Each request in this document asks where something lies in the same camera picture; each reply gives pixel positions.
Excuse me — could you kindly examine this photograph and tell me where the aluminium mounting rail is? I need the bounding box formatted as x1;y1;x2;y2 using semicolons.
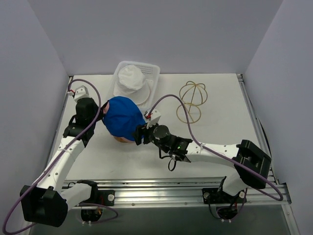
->
62;180;291;210

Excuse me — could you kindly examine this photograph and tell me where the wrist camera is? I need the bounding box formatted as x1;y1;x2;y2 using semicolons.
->
144;109;161;129
67;86;90;103

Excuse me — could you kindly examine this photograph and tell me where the pink baseball cap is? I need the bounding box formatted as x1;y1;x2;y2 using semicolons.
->
102;101;133;143

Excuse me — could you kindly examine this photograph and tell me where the white bucket hat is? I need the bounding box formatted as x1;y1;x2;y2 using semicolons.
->
113;65;150;105

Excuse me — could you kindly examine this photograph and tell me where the blue baseball cap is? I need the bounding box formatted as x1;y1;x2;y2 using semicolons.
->
102;96;145;142

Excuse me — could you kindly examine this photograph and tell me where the wooden hat stand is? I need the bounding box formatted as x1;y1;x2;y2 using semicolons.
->
114;137;127;143

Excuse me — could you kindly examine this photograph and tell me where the white plastic basket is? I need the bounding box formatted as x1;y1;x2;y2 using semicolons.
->
106;61;160;112

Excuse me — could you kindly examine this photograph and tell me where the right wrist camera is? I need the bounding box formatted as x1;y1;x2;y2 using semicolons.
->
144;109;161;129

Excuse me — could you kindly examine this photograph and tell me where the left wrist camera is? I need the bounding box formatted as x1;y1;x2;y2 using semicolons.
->
67;86;90;103

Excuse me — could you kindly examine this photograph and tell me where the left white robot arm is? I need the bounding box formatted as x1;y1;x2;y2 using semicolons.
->
20;97;102;227

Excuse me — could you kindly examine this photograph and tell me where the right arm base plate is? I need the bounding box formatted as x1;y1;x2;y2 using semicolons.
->
202;188;246;205

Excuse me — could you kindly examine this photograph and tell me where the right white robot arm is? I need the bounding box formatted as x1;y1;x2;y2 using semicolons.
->
133;124;271;202

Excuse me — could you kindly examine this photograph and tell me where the gold wire hat stand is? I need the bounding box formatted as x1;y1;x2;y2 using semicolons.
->
176;80;208;124

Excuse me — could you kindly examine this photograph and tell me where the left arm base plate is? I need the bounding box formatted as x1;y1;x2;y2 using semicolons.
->
94;189;115;207

